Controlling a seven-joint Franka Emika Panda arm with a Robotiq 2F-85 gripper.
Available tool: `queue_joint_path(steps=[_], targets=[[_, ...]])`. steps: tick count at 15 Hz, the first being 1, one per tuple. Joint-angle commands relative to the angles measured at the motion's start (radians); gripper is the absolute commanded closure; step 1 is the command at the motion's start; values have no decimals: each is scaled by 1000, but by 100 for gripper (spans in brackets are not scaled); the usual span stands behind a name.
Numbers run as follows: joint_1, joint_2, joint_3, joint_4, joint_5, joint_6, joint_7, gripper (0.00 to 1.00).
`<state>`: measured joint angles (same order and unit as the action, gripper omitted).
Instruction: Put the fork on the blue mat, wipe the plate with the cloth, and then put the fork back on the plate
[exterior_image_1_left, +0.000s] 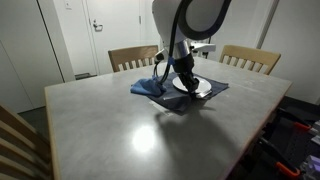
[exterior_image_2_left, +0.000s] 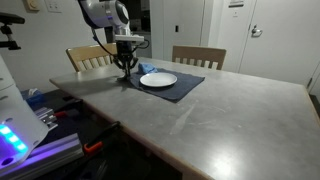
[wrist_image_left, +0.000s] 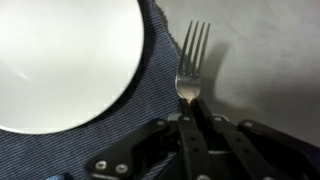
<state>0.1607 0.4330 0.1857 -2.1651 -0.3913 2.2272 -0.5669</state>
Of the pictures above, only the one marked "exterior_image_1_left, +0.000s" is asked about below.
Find aluminium extrusion rail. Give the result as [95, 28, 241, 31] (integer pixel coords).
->
[299, 153, 320, 174]

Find white door with lever handle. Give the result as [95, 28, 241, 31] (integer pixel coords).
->
[82, 0, 143, 76]

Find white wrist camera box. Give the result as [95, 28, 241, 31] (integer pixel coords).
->
[189, 42, 217, 54]

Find wooden slat-back chair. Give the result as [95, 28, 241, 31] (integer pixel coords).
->
[107, 44, 161, 73]
[0, 101, 54, 180]
[218, 44, 282, 76]

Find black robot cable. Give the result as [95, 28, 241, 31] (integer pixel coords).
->
[152, 0, 194, 86]

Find light blue microfibre cloth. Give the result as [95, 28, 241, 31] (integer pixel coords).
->
[129, 77, 167, 98]

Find white door with small handle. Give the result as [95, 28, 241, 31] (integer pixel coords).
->
[208, 0, 268, 63]

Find dark blue fabric placemat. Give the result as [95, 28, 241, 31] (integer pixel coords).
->
[139, 71, 230, 116]

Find silver metal blocks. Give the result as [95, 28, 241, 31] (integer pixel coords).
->
[309, 119, 320, 146]

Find black clamp orange handle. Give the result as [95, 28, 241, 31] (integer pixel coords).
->
[259, 136, 301, 178]
[276, 108, 314, 134]

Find white round plate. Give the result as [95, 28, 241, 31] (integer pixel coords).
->
[172, 75, 213, 95]

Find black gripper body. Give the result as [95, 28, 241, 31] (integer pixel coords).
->
[172, 53, 200, 93]

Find silver lever door handle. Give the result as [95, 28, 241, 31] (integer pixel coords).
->
[91, 19, 104, 33]

